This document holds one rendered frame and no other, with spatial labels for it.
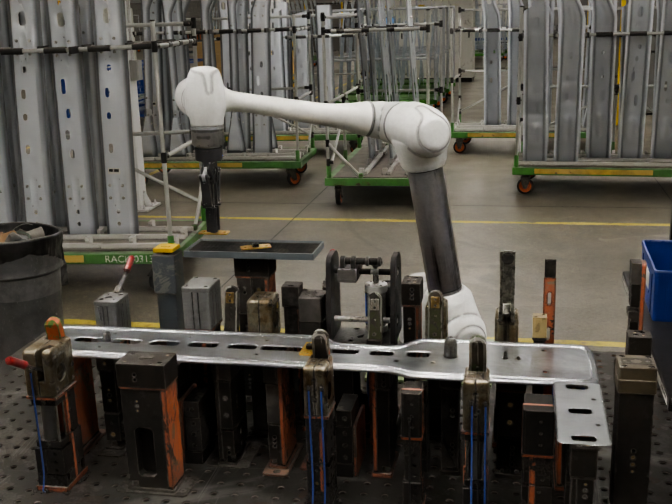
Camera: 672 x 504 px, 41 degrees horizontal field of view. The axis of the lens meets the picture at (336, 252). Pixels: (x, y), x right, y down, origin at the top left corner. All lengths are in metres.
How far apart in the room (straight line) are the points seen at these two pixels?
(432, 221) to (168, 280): 0.76
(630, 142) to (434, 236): 6.78
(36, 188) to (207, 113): 4.31
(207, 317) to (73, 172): 4.24
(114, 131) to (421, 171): 4.14
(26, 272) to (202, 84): 2.57
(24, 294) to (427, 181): 2.85
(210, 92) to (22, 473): 1.08
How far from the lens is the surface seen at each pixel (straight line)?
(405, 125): 2.43
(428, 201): 2.51
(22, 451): 2.55
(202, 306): 2.37
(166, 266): 2.58
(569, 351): 2.20
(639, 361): 2.02
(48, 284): 4.92
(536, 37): 8.94
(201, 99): 2.43
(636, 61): 9.20
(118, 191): 6.45
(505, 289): 2.24
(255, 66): 9.78
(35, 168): 6.64
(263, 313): 2.32
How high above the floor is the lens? 1.80
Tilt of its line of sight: 15 degrees down
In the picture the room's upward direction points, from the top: 2 degrees counter-clockwise
